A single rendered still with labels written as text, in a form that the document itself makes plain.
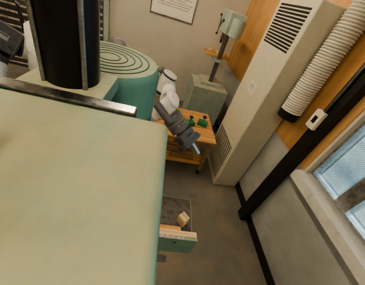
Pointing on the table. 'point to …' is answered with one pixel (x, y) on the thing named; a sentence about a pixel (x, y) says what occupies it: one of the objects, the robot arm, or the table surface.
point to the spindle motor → (131, 77)
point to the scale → (171, 236)
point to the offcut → (182, 219)
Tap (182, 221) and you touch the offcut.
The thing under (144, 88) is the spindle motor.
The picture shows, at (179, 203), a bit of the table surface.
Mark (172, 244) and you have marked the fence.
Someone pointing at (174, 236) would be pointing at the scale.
